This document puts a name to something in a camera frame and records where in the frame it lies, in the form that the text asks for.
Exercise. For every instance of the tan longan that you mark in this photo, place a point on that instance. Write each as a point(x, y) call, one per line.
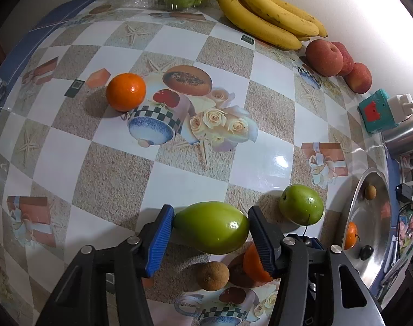
point(370, 192)

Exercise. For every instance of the teal cube box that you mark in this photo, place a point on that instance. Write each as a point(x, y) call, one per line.
point(376, 112)

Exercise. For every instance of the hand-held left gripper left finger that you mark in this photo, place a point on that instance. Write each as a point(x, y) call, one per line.
point(160, 241)

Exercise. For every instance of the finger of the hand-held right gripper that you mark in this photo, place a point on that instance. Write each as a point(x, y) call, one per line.
point(316, 242)

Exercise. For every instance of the orange mandarin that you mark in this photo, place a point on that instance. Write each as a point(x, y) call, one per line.
point(254, 265)
point(350, 236)
point(124, 91)

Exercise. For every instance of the red peach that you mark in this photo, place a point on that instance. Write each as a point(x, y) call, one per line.
point(359, 78)
point(347, 61)
point(323, 57)

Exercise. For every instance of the dark purple plum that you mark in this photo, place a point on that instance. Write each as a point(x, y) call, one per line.
point(366, 252)

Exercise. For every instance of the yellow banana bunch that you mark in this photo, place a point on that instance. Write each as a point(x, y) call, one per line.
point(260, 20)

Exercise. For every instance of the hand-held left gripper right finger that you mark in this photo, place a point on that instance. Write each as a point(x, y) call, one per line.
point(264, 241)

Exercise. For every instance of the stainless steel kettle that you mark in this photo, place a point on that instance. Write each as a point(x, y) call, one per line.
point(407, 135)

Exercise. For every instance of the silver metal bowl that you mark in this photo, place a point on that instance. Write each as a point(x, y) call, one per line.
point(379, 217)

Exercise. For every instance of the brown kiwi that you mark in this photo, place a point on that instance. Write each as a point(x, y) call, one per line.
point(212, 276)

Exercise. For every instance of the green apple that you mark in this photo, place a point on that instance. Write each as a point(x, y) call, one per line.
point(300, 203)

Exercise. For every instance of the green mango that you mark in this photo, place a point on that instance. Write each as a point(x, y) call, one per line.
point(209, 227)

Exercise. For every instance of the black charger adapter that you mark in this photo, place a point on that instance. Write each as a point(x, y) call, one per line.
point(406, 192)

